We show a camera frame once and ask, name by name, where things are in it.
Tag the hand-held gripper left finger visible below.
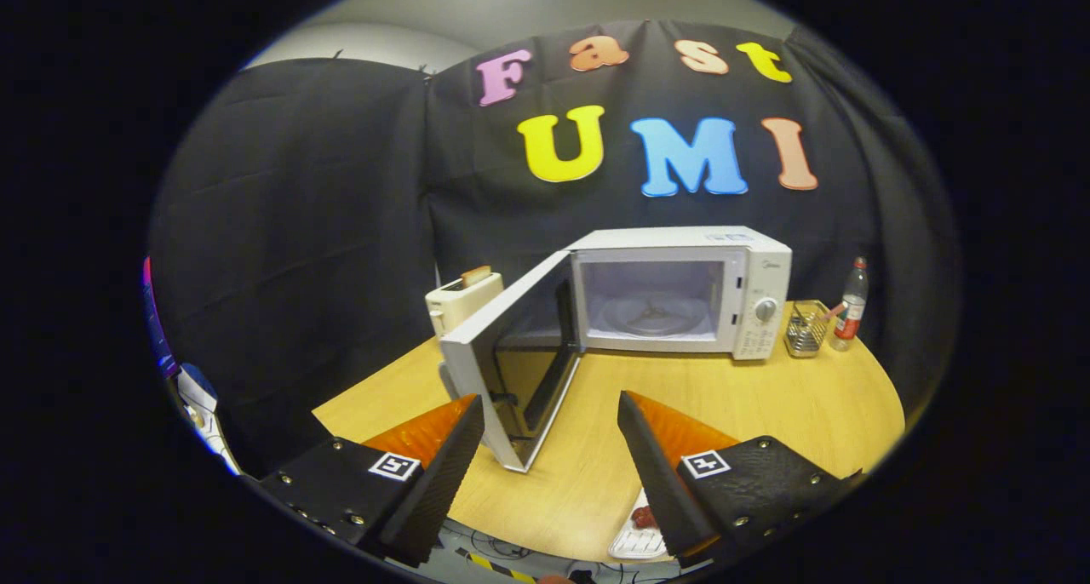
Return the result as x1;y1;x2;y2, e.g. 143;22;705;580
258;394;486;568

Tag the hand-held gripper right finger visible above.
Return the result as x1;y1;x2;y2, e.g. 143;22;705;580
617;390;863;568

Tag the white toaster oven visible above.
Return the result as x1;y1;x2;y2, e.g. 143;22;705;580
439;225;793;474

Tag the cream bread toaster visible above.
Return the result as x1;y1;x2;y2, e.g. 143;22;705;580
425;271;505;340

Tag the white ridged tray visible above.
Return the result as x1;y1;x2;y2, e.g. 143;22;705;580
608;488;674;561

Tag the yellow black striped tape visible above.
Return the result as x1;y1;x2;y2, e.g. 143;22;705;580
464;550;539;583

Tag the glass turntable plate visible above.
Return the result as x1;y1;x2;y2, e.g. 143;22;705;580
599;295;713;339

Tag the clear bottle red label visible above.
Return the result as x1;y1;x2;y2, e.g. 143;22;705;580
830;256;869;352

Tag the blue and white box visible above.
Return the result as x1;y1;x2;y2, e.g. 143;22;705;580
175;361;221;416

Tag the wire mesh basket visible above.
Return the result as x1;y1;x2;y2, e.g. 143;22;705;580
784;300;832;359

